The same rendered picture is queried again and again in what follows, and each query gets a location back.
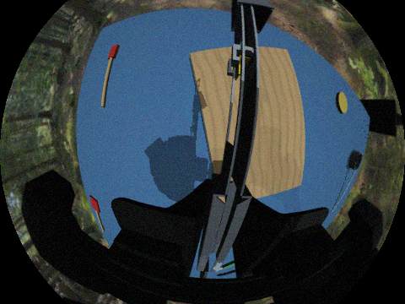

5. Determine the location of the wooden board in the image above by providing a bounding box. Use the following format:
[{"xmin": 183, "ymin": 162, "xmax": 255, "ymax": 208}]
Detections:
[{"xmin": 189, "ymin": 46, "xmax": 305, "ymax": 198}]

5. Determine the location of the yellow round disc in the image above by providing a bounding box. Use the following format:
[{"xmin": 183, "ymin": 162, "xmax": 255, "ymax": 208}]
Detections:
[{"xmin": 335, "ymin": 91, "xmax": 348, "ymax": 114}]

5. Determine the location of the red spatula with wooden handle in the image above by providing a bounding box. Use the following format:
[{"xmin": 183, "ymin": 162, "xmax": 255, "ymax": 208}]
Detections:
[{"xmin": 90, "ymin": 196, "xmax": 105, "ymax": 232}]

